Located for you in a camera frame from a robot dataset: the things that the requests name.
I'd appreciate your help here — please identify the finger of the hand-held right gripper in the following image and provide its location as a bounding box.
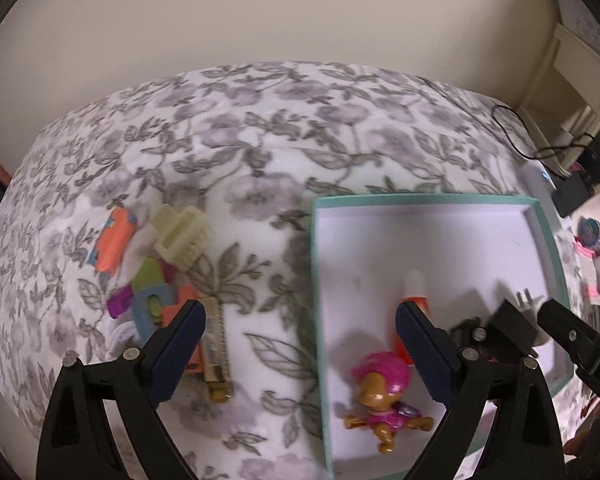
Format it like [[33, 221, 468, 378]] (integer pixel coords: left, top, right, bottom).
[[536, 299, 600, 401]]

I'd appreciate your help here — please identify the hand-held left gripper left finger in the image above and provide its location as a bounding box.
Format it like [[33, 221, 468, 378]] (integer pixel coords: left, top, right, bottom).
[[36, 299, 207, 480]]

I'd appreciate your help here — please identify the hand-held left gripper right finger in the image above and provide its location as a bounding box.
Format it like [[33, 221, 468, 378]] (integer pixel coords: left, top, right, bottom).
[[396, 301, 567, 480]]

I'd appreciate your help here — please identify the gold patterned lighter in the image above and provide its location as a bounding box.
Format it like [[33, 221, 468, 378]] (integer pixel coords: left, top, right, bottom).
[[200, 297, 232, 403]]

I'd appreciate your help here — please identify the large blue pink toy knife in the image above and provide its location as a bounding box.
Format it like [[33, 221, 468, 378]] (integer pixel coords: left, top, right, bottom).
[[130, 256, 206, 376]]

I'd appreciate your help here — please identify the black charger plug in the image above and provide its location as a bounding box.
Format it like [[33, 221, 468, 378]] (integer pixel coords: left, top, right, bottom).
[[487, 287, 543, 356]]

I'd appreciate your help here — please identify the pink puppy toy figure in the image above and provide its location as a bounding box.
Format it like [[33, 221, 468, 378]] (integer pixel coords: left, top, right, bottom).
[[342, 351, 436, 453]]

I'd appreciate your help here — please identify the orange glue bottle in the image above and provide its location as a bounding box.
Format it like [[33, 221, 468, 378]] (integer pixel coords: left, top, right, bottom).
[[392, 269, 431, 366]]

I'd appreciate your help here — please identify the purple plastic toy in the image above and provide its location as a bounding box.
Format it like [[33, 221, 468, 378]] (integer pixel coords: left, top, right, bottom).
[[106, 287, 135, 318]]

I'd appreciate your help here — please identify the teal shallow box tray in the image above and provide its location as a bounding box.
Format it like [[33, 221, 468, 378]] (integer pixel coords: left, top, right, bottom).
[[310, 192, 578, 480]]

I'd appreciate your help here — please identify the cream plastic comb piece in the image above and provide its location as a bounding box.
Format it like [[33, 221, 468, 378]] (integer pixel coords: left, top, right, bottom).
[[151, 205, 212, 272]]

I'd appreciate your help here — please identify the small orange blue toy knife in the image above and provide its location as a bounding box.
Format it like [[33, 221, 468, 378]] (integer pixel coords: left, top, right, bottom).
[[87, 205, 140, 273]]

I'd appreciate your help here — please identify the pink white knit mat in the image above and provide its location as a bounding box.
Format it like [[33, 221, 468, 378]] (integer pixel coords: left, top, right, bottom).
[[575, 240, 600, 306]]

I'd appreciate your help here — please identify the metal wristwatch colourful face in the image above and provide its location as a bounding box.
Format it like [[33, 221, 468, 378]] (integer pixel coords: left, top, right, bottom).
[[577, 216, 600, 256]]

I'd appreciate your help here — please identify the black power adapter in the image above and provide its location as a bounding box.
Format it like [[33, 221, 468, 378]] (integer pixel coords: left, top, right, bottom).
[[552, 172, 596, 218]]

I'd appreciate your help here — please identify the white power strip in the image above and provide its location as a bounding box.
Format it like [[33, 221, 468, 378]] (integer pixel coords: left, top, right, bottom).
[[522, 160, 563, 211]]

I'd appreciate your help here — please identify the white wooden stool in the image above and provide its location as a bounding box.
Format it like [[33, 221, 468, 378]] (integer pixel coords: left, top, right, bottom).
[[517, 22, 600, 171]]

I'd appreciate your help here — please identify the floral grey white blanket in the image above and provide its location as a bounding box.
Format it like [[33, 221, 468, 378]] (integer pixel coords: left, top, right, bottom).
[[0, 60, 600, 480]]

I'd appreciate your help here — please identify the black cable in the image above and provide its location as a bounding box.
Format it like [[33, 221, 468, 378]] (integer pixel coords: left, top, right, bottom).
[[491, 104, 600, 181]]

